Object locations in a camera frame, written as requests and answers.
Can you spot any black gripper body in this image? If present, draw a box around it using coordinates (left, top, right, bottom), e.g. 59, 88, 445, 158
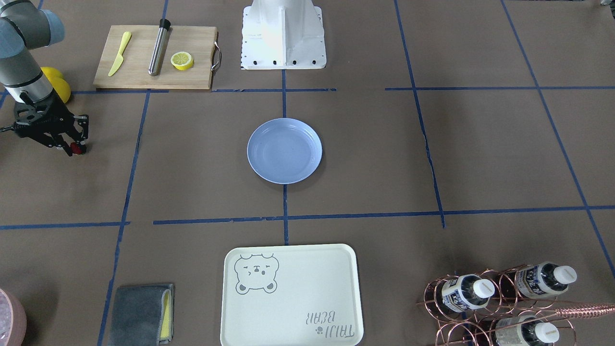
1, 90, 89, 148

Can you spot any red strawberry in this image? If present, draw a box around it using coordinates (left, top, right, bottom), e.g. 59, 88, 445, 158
70, 142, 87, 155

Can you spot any light blue plate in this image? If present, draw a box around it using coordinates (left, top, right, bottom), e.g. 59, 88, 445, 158
246, 118, 323, 185

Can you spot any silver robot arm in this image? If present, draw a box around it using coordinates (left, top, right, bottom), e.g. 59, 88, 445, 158
0, 0, 89, 156

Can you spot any yellow lemon near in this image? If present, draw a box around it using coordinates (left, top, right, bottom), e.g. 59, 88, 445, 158
49, 77, 71, 104

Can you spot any yellow lemon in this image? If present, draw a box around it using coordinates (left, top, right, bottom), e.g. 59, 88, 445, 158
41, 66, 64, 81
49, 77, 71, 104

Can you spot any yellow lemon far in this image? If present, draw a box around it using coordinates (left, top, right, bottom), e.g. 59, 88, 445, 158
41, 66, 64, 81

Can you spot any steel knife sharpener rod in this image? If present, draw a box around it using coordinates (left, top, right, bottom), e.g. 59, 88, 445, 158
148, 18, 171, 76

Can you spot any yellow plastic knife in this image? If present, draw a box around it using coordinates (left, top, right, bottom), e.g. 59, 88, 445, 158
108, 31, 132, 77

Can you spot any lemon half slice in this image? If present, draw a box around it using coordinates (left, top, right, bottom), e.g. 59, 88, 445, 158
171, 52, 194, 71

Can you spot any wooden cutting board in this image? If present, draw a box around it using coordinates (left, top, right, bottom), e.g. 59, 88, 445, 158
93, 25, 222, 90

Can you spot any pink bowl of ice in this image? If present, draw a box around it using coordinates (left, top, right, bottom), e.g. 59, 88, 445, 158
0, 289, 27, 346

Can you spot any grey folded cloth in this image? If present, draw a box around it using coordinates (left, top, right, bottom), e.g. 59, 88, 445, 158
107, 283, 175, 346

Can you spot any cream bear tray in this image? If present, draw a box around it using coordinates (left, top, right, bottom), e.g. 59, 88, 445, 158
220, 244, 364, 346

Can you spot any dark tea bottle one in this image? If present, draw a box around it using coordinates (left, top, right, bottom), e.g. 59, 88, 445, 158
435, 274, 496, 315

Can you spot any dark tea bottle three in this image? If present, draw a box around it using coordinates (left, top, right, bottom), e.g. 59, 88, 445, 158
491, 314, 560, 346

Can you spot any dark tea bottle two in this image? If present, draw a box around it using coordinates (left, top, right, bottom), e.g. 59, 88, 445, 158
514, 261, 578, 299

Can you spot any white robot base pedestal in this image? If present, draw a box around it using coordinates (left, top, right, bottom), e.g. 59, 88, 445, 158
240, 0, 327, 70

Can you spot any copper wire bottle rack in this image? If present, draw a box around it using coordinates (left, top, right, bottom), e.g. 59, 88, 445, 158
417, 274, 614, 346

